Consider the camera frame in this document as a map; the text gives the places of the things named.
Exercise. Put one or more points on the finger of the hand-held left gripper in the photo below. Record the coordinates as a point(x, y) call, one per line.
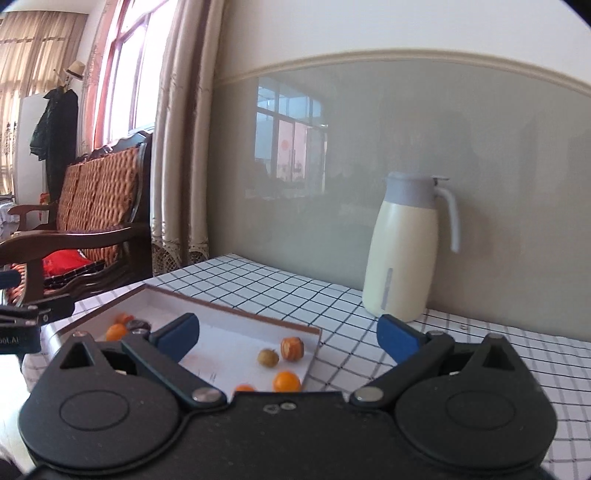
point(9, 279)
point(51, 309)

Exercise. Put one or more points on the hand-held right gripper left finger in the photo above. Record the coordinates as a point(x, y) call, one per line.
point(178, 337)

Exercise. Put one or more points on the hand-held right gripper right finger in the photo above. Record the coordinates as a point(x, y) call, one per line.
point(399, 339)

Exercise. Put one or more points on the dark brown chestnut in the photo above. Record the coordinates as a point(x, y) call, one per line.
point(138, 324)

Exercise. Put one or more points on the brown cardboard box white inside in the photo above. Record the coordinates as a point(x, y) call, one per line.
point(221, 332)

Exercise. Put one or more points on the small orange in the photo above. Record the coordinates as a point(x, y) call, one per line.
point(244, 388)
point(115, 332)

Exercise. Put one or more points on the small green brown fruit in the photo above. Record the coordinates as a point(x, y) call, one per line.
point(268, 358)

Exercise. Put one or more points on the orange brown husk fruit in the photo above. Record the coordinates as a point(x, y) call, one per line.
point(292, 348)

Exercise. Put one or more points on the large orange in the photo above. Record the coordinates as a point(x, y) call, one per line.
point(286, 381)

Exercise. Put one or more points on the red cloth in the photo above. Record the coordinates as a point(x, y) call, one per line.
point(64, 263)

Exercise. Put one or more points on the white cloth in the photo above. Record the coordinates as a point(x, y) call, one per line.
point(9, 214)

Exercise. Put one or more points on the cream thermos jug grey lid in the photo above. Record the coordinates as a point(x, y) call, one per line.
point(401, 249)

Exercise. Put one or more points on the wooden sofa orange cushion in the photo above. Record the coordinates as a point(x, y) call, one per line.
point(101, 194)

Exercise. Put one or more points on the white cabinet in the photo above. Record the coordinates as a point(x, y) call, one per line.
point(25, 138)

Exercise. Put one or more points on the dark hanging coat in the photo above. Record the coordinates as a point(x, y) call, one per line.
point(57, 129)

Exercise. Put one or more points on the beige lace curtain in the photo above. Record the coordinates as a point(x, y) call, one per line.
point(184, 138)

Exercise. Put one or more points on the beige hat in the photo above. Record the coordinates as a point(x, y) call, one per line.
point(76, 70)

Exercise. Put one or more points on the brown sheer curtain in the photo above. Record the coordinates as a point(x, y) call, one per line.
point(27, 55)

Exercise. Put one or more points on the red framed window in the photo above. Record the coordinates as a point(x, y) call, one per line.
point(134, 69)

